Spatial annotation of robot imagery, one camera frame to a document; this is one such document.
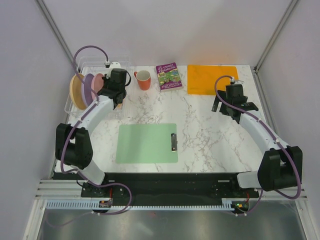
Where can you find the purple plate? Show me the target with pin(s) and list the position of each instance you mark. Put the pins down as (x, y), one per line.
(86, 92)

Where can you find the tan plate in rack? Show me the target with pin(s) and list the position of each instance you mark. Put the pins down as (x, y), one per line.
(75, 91)

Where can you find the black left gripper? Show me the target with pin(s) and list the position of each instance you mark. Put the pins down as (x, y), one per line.
(106, 80)

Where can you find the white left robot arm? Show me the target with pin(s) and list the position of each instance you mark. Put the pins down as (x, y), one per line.
(73, 147)

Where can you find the orange mug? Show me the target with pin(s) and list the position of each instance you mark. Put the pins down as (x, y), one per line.
(143, 78)

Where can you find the white wire dish rack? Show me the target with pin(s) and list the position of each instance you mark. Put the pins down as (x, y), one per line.
(93, 65)

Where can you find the right aluminium frame post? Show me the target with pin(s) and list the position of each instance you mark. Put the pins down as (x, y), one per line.
(276, 33)

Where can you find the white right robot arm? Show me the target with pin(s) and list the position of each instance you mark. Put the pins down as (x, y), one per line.
(281, 164)

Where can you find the purple paperback book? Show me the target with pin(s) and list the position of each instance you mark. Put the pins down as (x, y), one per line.
(168, 77)

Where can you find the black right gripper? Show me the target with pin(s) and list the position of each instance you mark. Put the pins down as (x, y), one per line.
(216, 104)

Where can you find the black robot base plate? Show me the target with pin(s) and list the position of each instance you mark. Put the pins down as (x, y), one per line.
(169, 188)

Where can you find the pink plate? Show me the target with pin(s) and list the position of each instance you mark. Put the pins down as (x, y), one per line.
(97, 84)

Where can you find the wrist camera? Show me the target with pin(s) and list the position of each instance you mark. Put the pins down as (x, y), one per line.
(112, 65)
(233, 80)

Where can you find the aluminium frame post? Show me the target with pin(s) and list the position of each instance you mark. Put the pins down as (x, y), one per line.
(276, 33)
(55, 29)

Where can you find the left aluminium frame post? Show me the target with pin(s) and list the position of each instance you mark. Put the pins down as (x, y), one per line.
(55, 29)

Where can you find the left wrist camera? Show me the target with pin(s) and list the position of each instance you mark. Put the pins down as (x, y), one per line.
(112, 65)

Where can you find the white slotted cable duct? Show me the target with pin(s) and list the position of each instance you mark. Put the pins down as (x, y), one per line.
(110, 204)

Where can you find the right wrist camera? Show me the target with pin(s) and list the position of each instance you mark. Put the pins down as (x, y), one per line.
(233, 80)

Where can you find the orange mat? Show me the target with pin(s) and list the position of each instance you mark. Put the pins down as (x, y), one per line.
(201, 78)

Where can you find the green clipboard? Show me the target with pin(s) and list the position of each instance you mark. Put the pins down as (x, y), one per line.
(147, 144)

